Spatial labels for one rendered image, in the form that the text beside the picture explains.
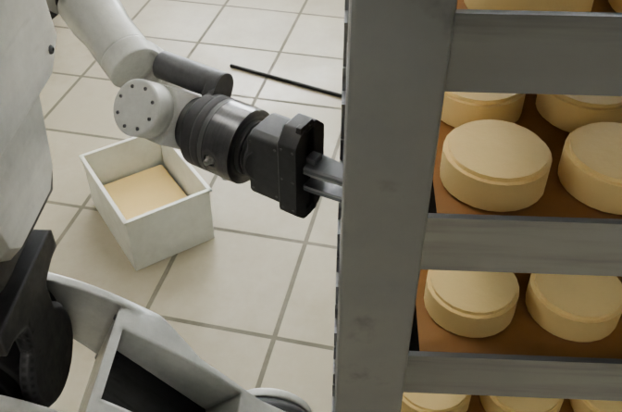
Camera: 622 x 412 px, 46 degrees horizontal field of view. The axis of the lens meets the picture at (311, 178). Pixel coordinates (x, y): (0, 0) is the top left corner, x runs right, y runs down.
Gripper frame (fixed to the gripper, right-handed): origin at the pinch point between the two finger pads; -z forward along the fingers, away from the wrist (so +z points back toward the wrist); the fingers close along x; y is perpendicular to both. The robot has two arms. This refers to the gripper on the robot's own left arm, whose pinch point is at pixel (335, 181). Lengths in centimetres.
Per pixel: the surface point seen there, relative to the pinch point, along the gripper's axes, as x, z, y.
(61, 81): -78, 149, 76
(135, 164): -70, 90, 51
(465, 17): 38, -22, -30
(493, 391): 17.3, -25.9, -28.0
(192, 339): -78, 46, 19
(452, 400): 10.4, -23.1, -25.0
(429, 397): 10.4, -21.9, -25.5
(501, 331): 17.5, -24.8, -24.4
